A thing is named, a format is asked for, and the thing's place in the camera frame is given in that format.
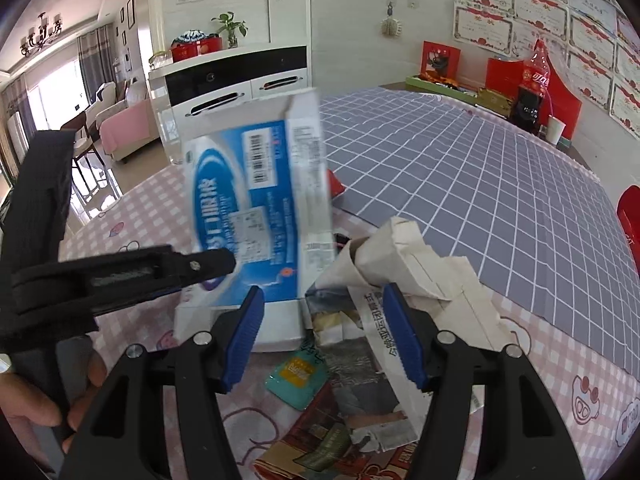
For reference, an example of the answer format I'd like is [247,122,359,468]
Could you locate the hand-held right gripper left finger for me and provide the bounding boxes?
[59,285,266,480]

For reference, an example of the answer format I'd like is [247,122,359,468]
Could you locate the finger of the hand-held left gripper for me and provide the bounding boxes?
[167,247,237,292]

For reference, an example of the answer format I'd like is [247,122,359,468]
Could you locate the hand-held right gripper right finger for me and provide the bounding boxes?
[382,282,586,480]

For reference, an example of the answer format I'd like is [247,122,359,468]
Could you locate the newspaper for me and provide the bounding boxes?
[302,216,513,456]

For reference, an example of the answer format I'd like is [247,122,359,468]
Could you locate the blue white cardboard box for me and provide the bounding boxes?
[172,87,333,353]

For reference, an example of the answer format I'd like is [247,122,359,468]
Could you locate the red tan paper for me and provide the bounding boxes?
[252,400,421,480]

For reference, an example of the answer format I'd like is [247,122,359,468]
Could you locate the person's left hand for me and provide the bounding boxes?
[0,345,108,456]

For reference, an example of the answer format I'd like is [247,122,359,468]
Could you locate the teal orange sachet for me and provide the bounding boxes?
[264,349,328,411]

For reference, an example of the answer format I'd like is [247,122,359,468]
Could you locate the dark wooden chair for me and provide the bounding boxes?
[60,110,108,181]

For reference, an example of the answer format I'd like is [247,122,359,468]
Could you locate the pink checked tablecloth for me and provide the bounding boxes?
[60,160,640,480]

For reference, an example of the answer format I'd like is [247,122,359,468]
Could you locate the white standing air conditioner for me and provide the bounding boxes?
[7,110,31,166]

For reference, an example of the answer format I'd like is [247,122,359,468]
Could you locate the pink blanket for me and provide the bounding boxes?
[100,105,166,158]

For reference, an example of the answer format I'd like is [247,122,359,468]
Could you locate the grey checked tablecloth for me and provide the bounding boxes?
[320,86,640,376]

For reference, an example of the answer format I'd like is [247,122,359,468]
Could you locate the white black sideboard cabinet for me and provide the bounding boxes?
[148,42,310,166]

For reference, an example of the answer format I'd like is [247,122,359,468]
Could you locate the beige sofa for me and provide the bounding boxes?
[95,82,166,161]

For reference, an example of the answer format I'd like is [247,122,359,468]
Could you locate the red gift tin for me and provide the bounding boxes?
[170,36,223,63]

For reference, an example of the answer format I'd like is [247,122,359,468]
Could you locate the blue white crocheted cover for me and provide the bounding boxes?
[171,30,211,46]

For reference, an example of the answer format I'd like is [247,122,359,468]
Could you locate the striped grey curtain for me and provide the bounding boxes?
[77,25,117,111]

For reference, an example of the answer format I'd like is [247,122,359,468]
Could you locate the potted green plant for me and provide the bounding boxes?
[211,11,248,50]

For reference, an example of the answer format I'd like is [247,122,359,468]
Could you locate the green flat tray box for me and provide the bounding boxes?
[405,74,481,103]

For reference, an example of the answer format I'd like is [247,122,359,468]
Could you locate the gold flat box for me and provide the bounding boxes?
[477,87,516,116]

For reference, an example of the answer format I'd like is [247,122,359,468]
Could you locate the white paper cup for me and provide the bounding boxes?
[545,115,567,145]

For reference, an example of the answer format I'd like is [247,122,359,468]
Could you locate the red chair cover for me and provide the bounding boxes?
[616,185,640,256]

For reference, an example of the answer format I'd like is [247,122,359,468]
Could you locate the black chandelier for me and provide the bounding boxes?
[20,11,66,56]

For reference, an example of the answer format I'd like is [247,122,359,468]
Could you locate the red square gift box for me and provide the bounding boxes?
[421,41,462,83]

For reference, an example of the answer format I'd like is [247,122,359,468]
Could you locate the large red gift bag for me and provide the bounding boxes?
[486,55,583,143]

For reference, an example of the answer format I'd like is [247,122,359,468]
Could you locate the cola bottle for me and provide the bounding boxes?
[510,40,551,133]

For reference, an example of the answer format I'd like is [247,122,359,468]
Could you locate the hanging wall brush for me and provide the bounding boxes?
[381,2,402,38]

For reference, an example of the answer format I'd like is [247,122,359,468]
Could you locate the wall of framed certificates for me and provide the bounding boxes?
[452,0,640,138]

